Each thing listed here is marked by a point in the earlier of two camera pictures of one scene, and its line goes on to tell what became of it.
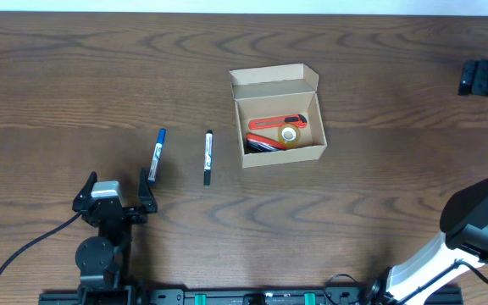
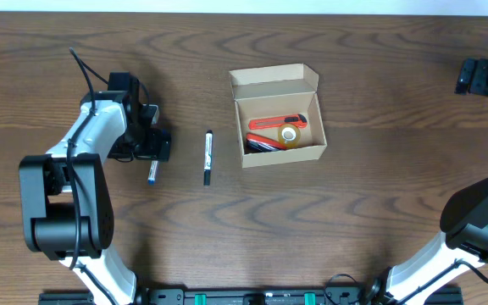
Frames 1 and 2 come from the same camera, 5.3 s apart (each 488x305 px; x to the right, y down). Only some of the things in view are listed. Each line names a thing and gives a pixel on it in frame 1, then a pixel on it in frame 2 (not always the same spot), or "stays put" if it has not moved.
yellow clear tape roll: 289,135 stays put
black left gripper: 148,202 → 152,152
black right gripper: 480,83 stays put
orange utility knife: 297,120 stays put
